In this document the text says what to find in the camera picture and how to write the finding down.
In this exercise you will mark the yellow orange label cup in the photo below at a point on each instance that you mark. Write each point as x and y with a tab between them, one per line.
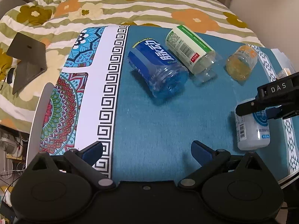
240	65

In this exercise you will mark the blue label plastic cup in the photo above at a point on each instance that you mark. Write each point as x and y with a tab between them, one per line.
163	73

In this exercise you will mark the blue patterned tablecloth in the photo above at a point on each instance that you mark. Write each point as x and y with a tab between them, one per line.
99	97

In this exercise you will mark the green white label cup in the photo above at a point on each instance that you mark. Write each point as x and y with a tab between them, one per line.
193	52

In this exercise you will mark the white probiotic label cup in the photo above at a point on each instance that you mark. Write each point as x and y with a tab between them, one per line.
252	131

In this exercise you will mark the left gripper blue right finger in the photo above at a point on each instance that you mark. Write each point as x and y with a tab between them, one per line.
211	162

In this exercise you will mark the floral striped duvet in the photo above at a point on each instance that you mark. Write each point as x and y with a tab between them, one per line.
58	23

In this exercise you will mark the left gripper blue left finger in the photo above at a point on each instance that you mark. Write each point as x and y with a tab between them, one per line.
82	163

